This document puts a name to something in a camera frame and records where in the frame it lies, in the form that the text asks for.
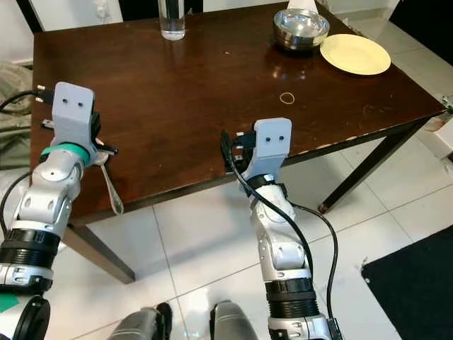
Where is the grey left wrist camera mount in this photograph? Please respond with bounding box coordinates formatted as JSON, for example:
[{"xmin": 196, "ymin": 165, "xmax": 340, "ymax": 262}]
[{"xmin": 51, "ymin": 81, "xmax": 97, "ymax": 161}]

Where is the clear drinking glass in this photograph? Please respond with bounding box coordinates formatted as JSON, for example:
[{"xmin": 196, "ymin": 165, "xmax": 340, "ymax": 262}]
[{"xmin": 158, "ymin": 0, "xmax": 187, "ymax": 41}]

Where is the dark wooden table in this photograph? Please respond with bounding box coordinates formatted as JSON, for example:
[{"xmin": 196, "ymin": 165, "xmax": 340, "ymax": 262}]
[{"xmin": 31, "ymin": 0, "xmax": 448, "ymax": 285}]

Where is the grey robot leg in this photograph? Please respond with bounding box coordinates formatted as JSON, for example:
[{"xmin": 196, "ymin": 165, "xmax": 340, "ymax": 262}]
[
  {"xmin": 208, "ymin": 300, "xmax": 264, "ymax": 340},
  {"xmin": 112, "ymin": 302, "xmax": 175, "ymax": 340}
]

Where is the pale yellow plate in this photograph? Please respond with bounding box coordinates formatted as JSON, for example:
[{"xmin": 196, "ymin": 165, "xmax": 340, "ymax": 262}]
[{"xmin": 319, "ymin": 33, "xmax": 392, "ymax": 77}]

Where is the black floor mat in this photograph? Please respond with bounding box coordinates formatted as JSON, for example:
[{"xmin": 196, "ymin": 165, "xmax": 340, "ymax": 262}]
[{"xmin": 360, "ymin": 244, "xmax": 453, "ymax": 340}]

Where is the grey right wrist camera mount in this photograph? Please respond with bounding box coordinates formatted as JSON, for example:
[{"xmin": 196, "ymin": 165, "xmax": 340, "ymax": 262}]
[{"xmin": 252, "ymin": 118, "xmax": 293, "ymax": 179}]

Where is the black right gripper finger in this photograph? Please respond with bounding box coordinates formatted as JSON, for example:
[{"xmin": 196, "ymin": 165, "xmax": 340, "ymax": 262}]
[{"xmin": 219, "ymin": 130, "xmax": 237, "ymax": 174}]

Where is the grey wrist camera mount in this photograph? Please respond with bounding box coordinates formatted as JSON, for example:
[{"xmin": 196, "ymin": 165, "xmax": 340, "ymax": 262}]
[
  {"xmin": 51, "ymin": 81, "xmax": 97, "ymax": 161},
  {"xmin": 252, "ymin": 118, "xmax": 293, "ymax": 179}
]

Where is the grey right robot leg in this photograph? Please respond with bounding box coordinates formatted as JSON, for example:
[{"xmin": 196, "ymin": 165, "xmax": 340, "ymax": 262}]
[{"xmin": 208, "ymin": 300, "xmax": 264, "ymax": 340}]

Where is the metal spoon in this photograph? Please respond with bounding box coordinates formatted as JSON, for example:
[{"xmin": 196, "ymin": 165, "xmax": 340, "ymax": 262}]
[{"xmin": 98, "ymin": 160, "xmax": 125, "ymax": 216}]

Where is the grey left robot leg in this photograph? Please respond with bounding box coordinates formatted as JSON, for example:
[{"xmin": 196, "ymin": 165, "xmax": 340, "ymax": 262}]
[{"xmin": 112, "ymin": 302, "xmax": 175, "ymax": 340}]

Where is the steel bowl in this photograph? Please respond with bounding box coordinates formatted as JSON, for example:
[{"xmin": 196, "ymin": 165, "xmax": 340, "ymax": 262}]
[{"xmin": 273, "ymin": 8, "xmax": 331, "ymax": 52}]

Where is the olive green cloth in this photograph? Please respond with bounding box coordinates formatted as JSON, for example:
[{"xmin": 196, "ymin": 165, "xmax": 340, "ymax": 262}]
[{"xmin": 0, "ymin": 59, "xmax": 45, "ymax": 151}]

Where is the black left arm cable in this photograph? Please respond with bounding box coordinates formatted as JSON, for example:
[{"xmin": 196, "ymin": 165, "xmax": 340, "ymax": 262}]
[{"xmin": 0, "ymin": 85, "xmax": 55, "ymax": 238}]

